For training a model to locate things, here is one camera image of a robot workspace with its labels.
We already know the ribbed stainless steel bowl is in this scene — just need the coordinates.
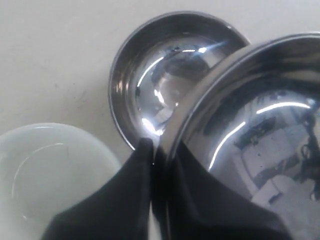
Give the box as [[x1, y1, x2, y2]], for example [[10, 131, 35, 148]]
[[152, 32, 320, 240]]

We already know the white ceramic bowl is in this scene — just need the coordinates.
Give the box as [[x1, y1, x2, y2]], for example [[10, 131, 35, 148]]
[[0, 123, 121, 240]]

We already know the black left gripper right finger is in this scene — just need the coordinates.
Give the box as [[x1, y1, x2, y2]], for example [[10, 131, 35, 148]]
[[167, 142, 287, 240]]

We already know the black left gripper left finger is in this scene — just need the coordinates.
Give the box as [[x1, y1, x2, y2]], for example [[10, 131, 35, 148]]
[[42, 138, 153, 240]]

